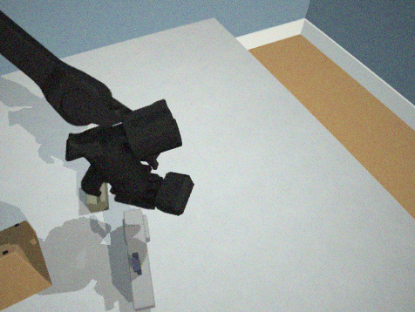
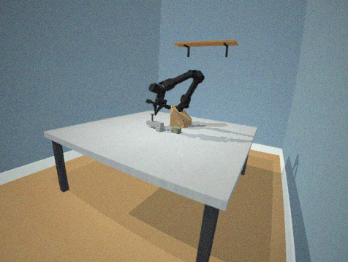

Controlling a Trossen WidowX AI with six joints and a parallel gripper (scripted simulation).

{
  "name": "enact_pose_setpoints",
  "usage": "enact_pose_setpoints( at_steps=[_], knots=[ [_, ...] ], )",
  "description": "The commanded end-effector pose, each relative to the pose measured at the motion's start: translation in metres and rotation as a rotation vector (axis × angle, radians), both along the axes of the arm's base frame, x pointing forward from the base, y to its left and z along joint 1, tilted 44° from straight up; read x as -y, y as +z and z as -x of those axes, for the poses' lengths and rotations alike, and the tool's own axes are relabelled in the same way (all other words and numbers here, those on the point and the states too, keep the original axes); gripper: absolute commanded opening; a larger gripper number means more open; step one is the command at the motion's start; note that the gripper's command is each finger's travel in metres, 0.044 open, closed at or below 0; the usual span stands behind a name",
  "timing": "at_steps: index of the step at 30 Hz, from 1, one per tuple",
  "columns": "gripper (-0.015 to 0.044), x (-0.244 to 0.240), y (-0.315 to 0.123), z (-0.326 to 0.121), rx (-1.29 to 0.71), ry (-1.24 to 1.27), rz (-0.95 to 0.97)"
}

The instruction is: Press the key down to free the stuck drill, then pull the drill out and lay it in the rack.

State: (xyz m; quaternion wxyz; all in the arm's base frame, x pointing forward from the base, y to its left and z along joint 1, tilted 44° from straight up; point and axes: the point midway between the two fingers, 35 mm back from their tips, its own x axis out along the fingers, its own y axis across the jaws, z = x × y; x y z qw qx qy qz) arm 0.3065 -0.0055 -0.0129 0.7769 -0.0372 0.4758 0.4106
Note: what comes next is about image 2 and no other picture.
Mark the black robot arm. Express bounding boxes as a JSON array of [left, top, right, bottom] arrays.
[[148, 70, 205, 112]]

